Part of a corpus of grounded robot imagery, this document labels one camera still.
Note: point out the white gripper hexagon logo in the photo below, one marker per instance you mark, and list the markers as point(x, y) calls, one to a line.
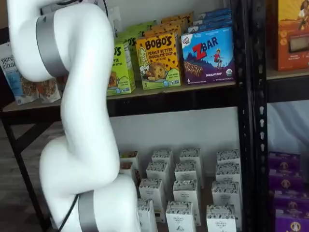
point(116, 19)

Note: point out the green Bobo's apple pie box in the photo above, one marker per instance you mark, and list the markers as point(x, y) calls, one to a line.
point(142, 27)
point(120, 70)
point(135, 55)

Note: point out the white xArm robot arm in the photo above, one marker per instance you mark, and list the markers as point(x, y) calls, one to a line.
point(84, 108)

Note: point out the yellow Bobo's peanut butter box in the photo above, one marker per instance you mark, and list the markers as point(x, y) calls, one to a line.
point(166, 30)
point(173, 23)
point(158, 62)
point(178, 16)

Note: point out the wooden shelf board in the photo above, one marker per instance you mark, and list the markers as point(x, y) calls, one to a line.
point(287, 73)
point(169, 89)

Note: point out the blue Zbar chocolate chip box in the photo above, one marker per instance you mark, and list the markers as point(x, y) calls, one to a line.
point(214, 18)
point(212, 25)
point(207, 58)
point(216, 12)

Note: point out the white granola print box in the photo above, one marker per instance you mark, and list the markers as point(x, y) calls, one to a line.
point(126, 170)
point(129, 158)

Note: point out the black metal shelf rack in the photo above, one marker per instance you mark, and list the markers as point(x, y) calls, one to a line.
point(260, 120)
point(243, 120)

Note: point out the orange snack box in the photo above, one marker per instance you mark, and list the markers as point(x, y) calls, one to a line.
point(292, 36)

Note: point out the purple snack box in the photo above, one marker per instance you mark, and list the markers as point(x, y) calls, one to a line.
point(285, 160)
point(286, 180)
point(292, 222)
point(292, 200)

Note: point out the purely elizabeth granola bag red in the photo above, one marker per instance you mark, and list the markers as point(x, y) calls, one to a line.
point(61, 83)

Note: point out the purely elizabeth granola bag orange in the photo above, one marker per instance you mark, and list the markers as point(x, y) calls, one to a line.
point(49, 90)

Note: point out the purely elizabeth granola bag blue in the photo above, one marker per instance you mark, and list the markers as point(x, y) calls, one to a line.
point(12, 79)

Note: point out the white organic pantry carton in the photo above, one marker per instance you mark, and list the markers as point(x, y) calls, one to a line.
point(190, 155)
point(186, 192)
point(228, 157)
point(228, 172)
point(158, 171)
point(227, 193)
point(220, 220)
point(152, 191)
point(146, 217)
point(181, 217)
point(187, 171)
point(162, 157)

